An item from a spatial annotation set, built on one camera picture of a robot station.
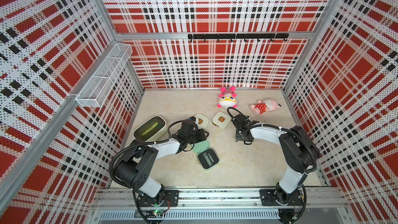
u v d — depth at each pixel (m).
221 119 1.01
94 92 0.69
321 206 0.74
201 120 1.01
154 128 0.93
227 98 1.05
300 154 0.48
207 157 0.86
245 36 0.89
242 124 0.75
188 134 0.73
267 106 1.03
